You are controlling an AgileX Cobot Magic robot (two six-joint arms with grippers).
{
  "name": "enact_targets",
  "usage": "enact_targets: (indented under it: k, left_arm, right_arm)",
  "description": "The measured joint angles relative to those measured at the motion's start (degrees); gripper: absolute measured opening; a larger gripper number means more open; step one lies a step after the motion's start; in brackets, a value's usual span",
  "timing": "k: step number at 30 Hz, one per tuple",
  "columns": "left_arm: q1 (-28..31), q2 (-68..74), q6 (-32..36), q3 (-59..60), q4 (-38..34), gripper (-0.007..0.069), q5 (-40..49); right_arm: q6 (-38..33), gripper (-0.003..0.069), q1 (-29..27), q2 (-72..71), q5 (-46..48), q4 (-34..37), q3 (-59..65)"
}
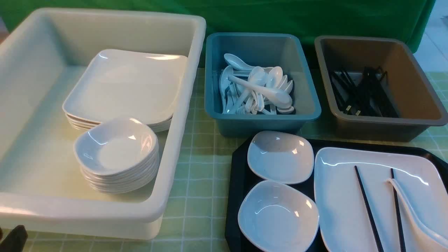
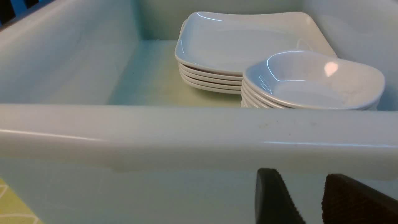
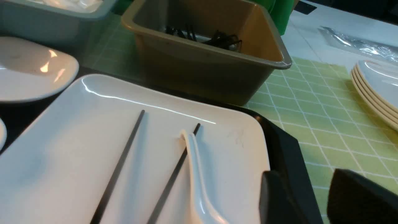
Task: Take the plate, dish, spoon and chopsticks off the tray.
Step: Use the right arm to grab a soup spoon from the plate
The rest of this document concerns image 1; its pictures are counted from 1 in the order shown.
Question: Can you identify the white small bowl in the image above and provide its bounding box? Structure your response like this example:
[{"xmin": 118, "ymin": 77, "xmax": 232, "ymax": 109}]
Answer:
[
  {"xmin": 237, "ymin": 180, "xmax": 320, "ymax": 252},
  {"xmin": 247, "ymin": 131, "xmax": 315, "ymax": 185}
]

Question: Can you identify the black chopstick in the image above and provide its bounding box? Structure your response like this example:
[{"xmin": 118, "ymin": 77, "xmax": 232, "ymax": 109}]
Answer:
[
  {"xmin": 392, "ymin": 187, "xmax": 406, "ymax": 252},
  {"xmin": 354, "ymin": 166, "xmax": 384, "ymax": 252}
]

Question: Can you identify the white soup spoon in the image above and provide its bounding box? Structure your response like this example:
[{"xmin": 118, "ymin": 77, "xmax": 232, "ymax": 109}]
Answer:
[{"xmin": 386, "ymin": 178, "xmax": 448, "ymax": 252}]

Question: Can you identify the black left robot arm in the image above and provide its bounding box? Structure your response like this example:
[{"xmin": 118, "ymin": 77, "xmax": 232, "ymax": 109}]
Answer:
[{"xmin": 0, "ymin": 225, "xmax": 28, "ymax": 252}]

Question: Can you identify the pile of white spoons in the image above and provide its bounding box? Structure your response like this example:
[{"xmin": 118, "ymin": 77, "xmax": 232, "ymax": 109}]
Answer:
[{"xmin": 218, "ymin": 53, "xmax": 295, "ymax": 115}]

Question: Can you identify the teal plastic bin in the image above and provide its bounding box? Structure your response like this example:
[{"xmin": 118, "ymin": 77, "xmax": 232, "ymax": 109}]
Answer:
[{"xmin": 204, "ymin": 32, "xmax": 321, "ymax": 138}]

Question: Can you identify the green checked tablecloth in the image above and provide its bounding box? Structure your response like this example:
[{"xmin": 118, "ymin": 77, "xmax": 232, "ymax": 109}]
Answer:
[{"xmin": 0, "ymin": 68, "xmax": 448, "ymax": 252}]

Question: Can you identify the stack of white small bowls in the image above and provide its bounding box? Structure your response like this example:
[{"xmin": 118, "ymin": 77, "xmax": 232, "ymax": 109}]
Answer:
[{"xmin": 73, "ymin": 118, "xmax": 160, "ymax": 194}]

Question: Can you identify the stack of white square plates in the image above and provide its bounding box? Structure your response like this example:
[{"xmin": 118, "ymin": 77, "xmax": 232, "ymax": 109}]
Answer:
[{"xmin": 62, "ymin": 49, "xmax": 188, "ymax": 132}]

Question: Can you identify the pile of black chopsticks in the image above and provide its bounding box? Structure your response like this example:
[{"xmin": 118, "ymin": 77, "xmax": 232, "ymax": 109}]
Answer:
[{"xmin": 328, "ymin": 66, "xmax": 400, "ymax": 118}]

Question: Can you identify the large white plastic tub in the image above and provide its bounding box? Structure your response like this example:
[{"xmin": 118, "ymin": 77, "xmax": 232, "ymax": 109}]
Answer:
[{"xmin": 1, "ymin": 8, "xmax": 207, "ymax": 240}]

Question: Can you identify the grey brown plastic bin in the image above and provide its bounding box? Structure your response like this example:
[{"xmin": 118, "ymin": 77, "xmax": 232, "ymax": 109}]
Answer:
[{"xmin": 315, "ymin": 35, "xmax": 447, "ymax": 142}]

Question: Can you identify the green backdrop cloth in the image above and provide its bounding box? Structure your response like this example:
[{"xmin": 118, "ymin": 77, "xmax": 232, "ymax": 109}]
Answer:
[{"xmin": 1, "ymin": 0, "xmax": 435, "ymax": 65}]

